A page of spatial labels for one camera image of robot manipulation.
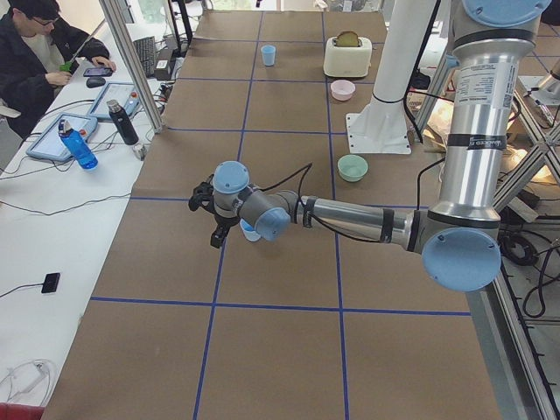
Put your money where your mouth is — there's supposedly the aluminium frame post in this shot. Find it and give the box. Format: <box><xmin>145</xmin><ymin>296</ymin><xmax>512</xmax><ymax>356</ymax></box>
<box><xmin>99</xmin><ymin>0</ymin><xmax>164</xmax><ymax>134</ymax></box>

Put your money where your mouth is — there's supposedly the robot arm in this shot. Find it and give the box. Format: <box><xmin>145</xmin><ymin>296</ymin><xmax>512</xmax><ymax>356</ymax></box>
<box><xmin>204</xmin><ymin>1</ymin><xmax>548</xmax><ymax>291</ymax></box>

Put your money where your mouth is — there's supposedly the cream toaster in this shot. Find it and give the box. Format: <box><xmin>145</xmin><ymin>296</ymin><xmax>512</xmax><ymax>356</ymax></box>
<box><xmin>323</xmin><ymin>37</ymin><xmax>373</xmax><ymax>78</ymax></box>

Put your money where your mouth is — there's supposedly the black thermos bottle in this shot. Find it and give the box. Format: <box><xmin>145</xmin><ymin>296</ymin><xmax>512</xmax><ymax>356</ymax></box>
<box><xmin>107</xmin><ymin>100</ymin><xmax>139</xmax><ymax>145</ymax></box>

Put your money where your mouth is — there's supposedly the green bowl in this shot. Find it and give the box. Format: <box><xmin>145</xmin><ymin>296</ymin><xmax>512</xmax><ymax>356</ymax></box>
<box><xmin>337</xmin><ymin>154</ymin><xmax>368</xmax><ymax>183</ymax></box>

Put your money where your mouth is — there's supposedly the smartphone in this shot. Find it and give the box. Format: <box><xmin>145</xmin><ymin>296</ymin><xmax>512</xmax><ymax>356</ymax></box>
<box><xmin>83</xmin><ymin>67</ymin><xmax>113</xmax><ymax>77</ymax></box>

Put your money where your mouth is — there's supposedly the blue water bottle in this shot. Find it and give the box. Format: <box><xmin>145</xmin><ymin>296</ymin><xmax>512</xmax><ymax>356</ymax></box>
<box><xmin>58</xmin><ymin>119</ymin><xmax>98</xmax><ymax>170</ymax></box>

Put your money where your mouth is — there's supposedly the teach pendant tablet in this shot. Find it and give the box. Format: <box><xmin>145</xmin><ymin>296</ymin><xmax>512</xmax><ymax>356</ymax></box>
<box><xmin>26</xmin><ymin>113</ymin><xmax>98</xmax><ymax>163</ymax></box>
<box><xmin>87</xmin><ymin>82</ymin><xmax>139</xmax><ymax>121</ymax></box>

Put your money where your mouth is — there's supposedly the black computer mouse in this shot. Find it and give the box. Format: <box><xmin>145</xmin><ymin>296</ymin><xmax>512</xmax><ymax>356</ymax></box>
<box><xmin>86</xmin><ymin>76</ymin><xmax>106</xmax><ymax>88</ymax></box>

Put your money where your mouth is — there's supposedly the far teach pendant tablet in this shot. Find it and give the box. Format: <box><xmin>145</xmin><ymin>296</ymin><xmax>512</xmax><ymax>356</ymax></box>
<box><xmin>87</xmin><ymin>82</ymin><xmax>139</xmax><ymax>121</ymax></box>

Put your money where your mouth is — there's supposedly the blue cup near arm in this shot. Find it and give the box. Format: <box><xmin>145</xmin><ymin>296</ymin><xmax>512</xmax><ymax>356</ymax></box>
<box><xmin>261</xmin><ymin>45</ymin><xmax>277</xmax><ymax>67</ymax></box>

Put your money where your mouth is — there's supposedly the small black box device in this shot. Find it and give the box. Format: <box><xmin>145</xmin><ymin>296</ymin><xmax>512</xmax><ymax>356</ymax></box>
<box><xmin>41</xmin><ymin>272</ymin><xmax>60</xmax><ymax>294</ymax></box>

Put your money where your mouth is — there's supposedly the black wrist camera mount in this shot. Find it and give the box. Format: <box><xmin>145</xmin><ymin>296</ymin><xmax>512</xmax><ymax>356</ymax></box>
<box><xmin>188</xmin><ymin>174</ymin><xmax>214</xmax><ymax>214</ymax></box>

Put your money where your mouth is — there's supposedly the pink bowl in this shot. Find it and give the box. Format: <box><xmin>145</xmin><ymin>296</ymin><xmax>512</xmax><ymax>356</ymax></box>
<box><xmin>330</xmin><ymin>80</ymin><xmax>355</xmax><ymax>102</ymax></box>

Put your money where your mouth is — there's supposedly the black keyboard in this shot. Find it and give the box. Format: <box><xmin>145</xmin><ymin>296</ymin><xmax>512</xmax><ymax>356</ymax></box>
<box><xmin>133</xmin><ymin>36</ymin><xmax>157</xmax><ymax>78</ymax></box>

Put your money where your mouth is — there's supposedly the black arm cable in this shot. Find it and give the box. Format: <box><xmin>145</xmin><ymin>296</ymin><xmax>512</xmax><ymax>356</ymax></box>
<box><xmin>257</xmin><ymin>162</ymin><xmax>432</xmax><ymax>242</ymax></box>

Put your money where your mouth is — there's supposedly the seated person in black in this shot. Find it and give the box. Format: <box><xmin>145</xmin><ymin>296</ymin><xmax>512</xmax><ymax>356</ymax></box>
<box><xmin>1</xmin><ymin>0</ymin><xmax>116</xmax><ymax>139</ymax></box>

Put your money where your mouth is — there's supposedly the blue cup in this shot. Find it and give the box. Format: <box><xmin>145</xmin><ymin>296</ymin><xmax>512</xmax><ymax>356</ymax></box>
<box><xmin>240</xmin><ymin>219</ymin><xmax>261</xmax><ymax>242</ymax></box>

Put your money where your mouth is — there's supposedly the near teach pendant tablet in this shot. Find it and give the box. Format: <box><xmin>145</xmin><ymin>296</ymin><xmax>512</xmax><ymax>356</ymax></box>
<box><xmin>26</xmin><ymin>113</ymin><xmax>98</xmax><ymax>163</ymax></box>

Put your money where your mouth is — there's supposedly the toast slice in toaster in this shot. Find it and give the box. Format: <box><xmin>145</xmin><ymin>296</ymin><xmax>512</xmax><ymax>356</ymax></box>
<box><xmin>333</xmin><ymin>31</ymin><xmax>361</xmax><ymax>48</ymax></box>

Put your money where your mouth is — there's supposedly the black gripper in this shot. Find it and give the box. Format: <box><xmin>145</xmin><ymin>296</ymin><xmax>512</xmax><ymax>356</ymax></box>
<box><xmin>210</xmin><ymin>206</ymin><xmax>237</xmax><ymax>248</ymax></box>

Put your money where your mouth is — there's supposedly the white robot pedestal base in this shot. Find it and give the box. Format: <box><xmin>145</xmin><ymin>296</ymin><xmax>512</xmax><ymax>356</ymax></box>
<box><xmin>346</xmin><ymin>0</ymin><xmax>439</xmax><ymax>155</ymax></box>

